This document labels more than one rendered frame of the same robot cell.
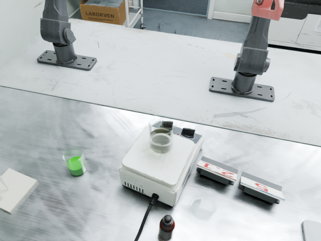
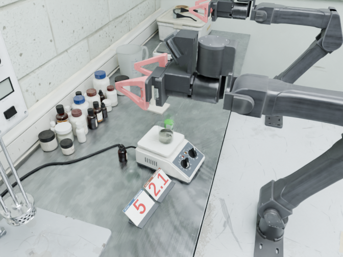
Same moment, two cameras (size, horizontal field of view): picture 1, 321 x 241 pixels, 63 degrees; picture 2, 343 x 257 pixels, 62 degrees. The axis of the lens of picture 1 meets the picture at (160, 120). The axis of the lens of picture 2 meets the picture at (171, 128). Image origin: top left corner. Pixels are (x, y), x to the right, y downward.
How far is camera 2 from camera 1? 0.85 m
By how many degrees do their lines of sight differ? 67
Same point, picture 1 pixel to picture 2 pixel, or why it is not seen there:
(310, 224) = (106, 233)
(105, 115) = (214, 135)
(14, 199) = (151, 108)
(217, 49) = not seen: outside the picture
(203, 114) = (223, 191)
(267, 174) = (154, 222)
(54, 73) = not seen: hidden behind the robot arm
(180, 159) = (154, 147)
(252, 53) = (268, 189)
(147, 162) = (154, 134)
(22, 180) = (162, 108)
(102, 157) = not seen: hidden behind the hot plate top
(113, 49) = (305, 137)
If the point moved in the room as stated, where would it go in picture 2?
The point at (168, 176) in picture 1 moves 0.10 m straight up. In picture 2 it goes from (142, 142) to (141, 116)
